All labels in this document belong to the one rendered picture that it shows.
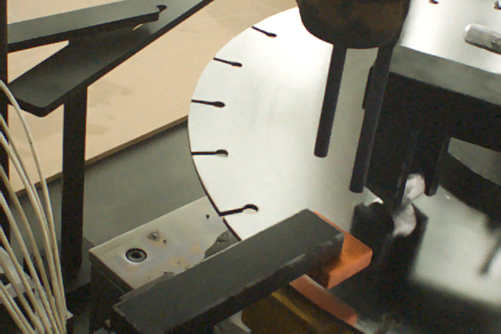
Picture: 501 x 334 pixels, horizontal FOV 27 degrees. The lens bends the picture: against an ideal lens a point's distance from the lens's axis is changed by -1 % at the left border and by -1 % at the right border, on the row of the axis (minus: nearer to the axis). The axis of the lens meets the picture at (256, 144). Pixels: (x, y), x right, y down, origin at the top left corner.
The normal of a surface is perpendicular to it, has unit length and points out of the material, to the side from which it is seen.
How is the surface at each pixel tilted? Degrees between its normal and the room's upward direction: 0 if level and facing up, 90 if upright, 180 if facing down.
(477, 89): 0
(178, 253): 0
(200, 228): 0
